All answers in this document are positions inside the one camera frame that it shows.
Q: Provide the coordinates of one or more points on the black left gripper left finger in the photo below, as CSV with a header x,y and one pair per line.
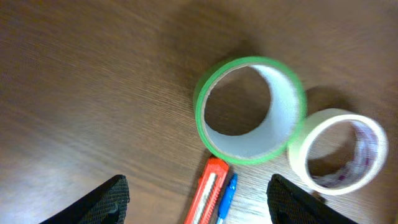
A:
x,y
105,204

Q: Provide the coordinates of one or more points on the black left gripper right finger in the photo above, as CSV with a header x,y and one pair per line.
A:
x,y
289,204

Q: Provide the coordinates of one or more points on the blue pen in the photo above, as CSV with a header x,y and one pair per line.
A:
x,y
227,199

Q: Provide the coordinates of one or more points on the white masking tape roll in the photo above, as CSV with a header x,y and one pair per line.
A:
x,y
338,151

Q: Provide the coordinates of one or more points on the orange utility knife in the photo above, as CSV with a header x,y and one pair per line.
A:
x,y
208,190

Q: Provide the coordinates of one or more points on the green tape roll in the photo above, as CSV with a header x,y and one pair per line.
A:
x,y
248,109

